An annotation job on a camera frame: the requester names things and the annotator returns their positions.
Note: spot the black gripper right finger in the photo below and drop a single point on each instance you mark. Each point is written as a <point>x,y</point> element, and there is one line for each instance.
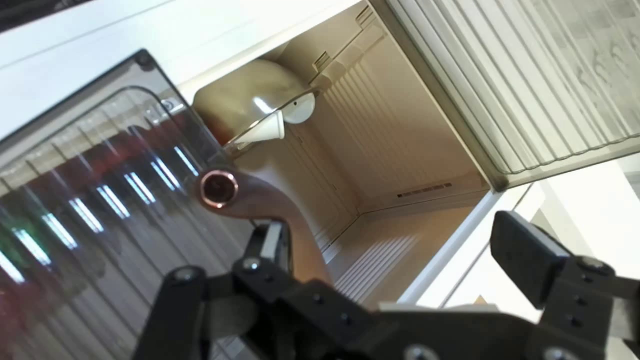
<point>566,292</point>

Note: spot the white bowl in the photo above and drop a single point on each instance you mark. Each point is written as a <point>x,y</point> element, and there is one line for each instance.
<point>281,123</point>

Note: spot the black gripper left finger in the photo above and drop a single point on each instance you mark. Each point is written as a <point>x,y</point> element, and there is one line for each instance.
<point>272,306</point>

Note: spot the dark ribbed cabinet door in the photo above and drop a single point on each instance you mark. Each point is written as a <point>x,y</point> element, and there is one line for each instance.
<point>520,81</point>
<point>100,232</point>

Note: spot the white stacked storage cabinet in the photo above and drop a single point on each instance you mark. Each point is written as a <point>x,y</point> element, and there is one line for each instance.
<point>401,153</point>

